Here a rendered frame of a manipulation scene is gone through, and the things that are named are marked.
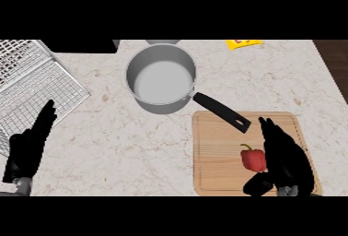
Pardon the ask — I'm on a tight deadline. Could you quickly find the wooden cutting board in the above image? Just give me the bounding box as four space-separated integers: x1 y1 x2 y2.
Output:
192 111 323 197

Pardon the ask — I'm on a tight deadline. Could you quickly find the grey round object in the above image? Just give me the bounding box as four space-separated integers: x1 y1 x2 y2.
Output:
145 40 183 45

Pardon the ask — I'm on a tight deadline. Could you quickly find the silver wire basket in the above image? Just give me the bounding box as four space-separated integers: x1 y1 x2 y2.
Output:
0 40 93 159

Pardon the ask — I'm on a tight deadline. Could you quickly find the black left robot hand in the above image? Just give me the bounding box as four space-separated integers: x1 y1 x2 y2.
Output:
2 99 59 184

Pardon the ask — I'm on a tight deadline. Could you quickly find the red bell pepper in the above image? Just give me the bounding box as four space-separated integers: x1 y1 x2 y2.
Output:
239 143 270 173

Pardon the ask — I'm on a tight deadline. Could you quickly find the grey pot with black handle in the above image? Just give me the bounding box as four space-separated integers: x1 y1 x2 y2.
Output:
125 43 252 135

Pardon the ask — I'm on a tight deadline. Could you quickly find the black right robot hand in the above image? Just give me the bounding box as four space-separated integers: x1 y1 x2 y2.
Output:
242 116 316 197

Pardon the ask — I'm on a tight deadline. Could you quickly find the black appliance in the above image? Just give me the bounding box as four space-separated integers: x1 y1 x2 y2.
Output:
41 40 122 54

